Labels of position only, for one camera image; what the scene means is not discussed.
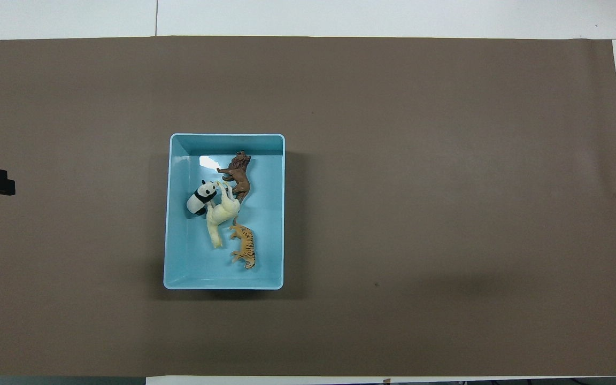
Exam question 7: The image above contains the light blue plastic storage box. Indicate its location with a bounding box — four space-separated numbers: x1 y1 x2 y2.
163 133 287 291

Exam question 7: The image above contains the orange striped tiger toy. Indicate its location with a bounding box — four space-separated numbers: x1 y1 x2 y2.
227 223 257 271

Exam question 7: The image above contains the brown lion toy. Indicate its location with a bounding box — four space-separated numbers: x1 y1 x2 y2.
216 150 252 204

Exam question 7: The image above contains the brown paper table mat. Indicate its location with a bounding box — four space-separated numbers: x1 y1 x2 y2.
0 35 616 378

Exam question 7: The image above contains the black and white panda toy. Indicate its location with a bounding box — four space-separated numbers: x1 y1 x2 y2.
186 180 219 218

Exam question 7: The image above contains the cream white horse toy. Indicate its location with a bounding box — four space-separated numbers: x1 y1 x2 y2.
205 181 242 249

